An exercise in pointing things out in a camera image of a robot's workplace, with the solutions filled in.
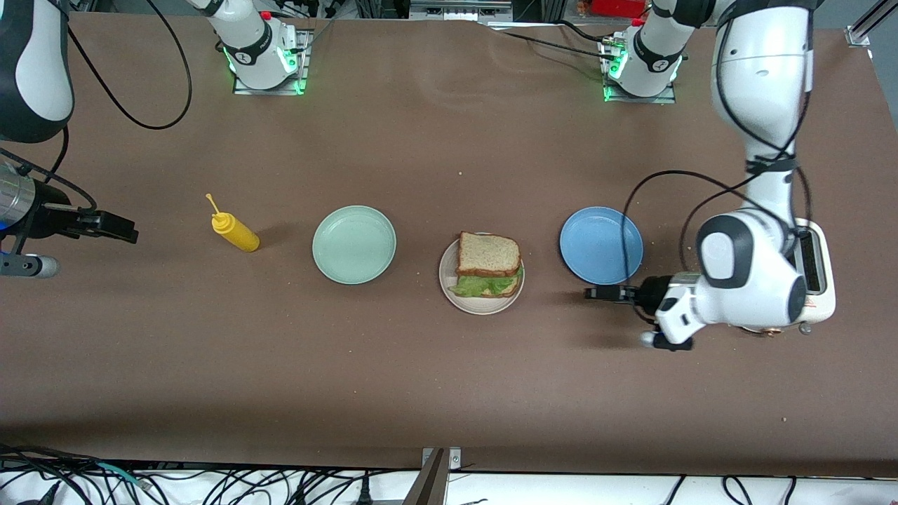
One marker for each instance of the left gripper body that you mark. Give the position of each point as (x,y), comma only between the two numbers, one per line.
(649,290)

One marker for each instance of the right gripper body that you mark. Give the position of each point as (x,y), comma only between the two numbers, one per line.
(50,217)

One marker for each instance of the brown bread slice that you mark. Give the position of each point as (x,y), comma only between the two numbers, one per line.
(487,254)
(508,289)

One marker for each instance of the yellow mustard squeeze bottle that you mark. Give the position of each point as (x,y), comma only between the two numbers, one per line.
(238,235)

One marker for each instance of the green lettuce leaf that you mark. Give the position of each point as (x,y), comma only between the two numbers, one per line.
(484,284)

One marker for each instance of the blue plate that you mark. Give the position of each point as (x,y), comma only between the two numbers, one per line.
(601,245)

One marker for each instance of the beige plate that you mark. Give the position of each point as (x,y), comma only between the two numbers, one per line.
(484,303)

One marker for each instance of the mint green plate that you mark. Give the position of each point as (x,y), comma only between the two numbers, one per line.
(354,245)

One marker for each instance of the white toaster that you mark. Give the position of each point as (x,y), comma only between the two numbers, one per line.
(817,266)

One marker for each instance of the red box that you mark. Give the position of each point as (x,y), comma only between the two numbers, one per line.
(617,7)

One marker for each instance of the black power plug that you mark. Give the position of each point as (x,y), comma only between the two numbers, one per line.
(364,492)

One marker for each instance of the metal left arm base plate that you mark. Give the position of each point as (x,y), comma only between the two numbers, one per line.
(638,100)

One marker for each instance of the silver metal bracket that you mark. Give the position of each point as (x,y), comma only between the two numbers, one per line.
(454,459)

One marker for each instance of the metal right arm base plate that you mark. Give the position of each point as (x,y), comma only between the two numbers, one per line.
(304,63)

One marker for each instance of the aluminium frame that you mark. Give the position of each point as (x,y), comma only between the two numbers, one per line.
(459,10)

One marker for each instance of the aluminium frame profile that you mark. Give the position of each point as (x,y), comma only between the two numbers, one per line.
(859,36)

